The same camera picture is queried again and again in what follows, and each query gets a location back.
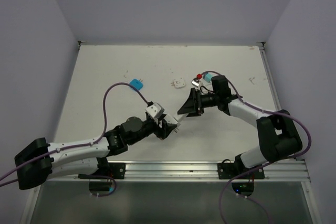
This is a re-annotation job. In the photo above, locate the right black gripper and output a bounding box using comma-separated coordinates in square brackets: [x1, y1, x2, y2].
[179, 87, 220, 117]

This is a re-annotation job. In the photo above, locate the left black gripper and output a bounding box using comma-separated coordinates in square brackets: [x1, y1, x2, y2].
[128, 113, 176, 145]

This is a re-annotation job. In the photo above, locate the white plug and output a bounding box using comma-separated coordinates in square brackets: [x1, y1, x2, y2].
[171, 77, 186, 89]

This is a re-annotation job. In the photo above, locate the blue plug adapter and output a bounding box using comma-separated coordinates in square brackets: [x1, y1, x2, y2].
[129, 79, 143, 91]

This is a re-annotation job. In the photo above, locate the white cube power socket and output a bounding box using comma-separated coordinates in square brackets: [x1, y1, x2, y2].
[173, 125, 179, 133]

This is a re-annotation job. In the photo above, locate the white cube charger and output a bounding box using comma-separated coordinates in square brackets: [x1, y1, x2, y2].
[173, 114, 188, 124]

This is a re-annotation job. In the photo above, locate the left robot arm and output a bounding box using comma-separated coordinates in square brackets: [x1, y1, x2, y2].
[14, 114, 180, 190]

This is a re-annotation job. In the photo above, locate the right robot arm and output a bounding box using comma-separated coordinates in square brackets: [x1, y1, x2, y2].
[177, 76, 302, 178]

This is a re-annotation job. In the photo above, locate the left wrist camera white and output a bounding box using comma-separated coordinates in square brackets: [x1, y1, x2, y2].
[145, 102, 164, 123]

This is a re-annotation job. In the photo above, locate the aluminium mounting rail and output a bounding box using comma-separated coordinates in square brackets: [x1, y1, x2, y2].
[78, 161, 308, 182]

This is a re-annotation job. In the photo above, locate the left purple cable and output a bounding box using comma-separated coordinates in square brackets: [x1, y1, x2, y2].
[0, 82, 153, 197]

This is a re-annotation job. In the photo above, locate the left black base bracket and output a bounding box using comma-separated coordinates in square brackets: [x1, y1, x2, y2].
[78, 162, 126, 179]

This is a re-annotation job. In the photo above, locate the black base bracket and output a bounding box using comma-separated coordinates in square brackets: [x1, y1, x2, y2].
[217, 159, 265, 180]
[78, 162, 126, 179]

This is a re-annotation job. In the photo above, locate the right black base bracket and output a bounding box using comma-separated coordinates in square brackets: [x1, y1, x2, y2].
[217, 159, 265, 180]

